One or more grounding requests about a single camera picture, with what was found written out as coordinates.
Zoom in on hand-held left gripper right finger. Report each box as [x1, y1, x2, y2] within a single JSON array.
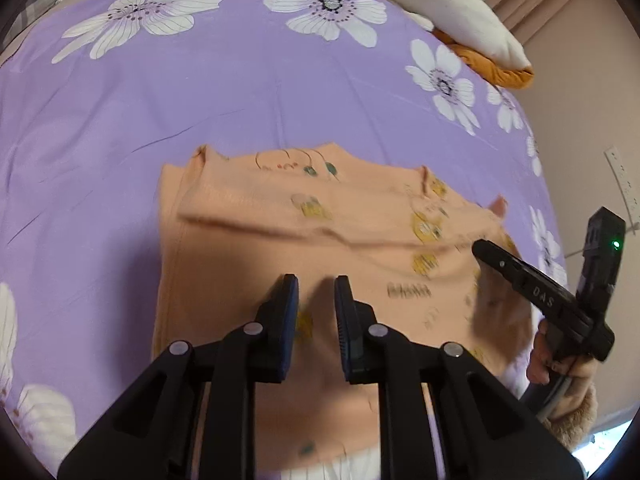
[[334, 275, 586, 480]]

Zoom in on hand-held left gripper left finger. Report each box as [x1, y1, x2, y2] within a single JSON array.
[[57, 273, 300, 480]]

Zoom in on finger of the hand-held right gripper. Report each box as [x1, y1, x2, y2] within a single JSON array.
[[471, 239, 578, 318]]

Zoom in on peach printed small shirt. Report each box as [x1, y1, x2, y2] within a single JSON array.
[[150, 142, 538, 466]]

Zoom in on person's right forearm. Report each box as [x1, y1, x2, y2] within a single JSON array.
[[542, 385, 599, 450]]

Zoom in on person's right hand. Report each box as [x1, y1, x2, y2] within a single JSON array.
[[526, 317, 598, 396]]

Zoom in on orange fleece blanket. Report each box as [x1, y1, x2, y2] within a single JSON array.
[[432, 30, 535, 91]]

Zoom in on purple floral bedsheet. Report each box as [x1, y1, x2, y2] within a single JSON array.
[[0, 0, 571, 480]]

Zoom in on cream pillow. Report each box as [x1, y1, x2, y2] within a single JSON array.
[[305, 0, 532, 70]]

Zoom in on plaid pillow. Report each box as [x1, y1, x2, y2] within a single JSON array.
[[0, 0, 76, 56]]

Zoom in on white wall socket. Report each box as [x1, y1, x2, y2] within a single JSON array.
[[604, 146, 640, 226]]

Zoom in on grey cable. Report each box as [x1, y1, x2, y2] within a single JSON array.
[[520, 370, 581, 421]]

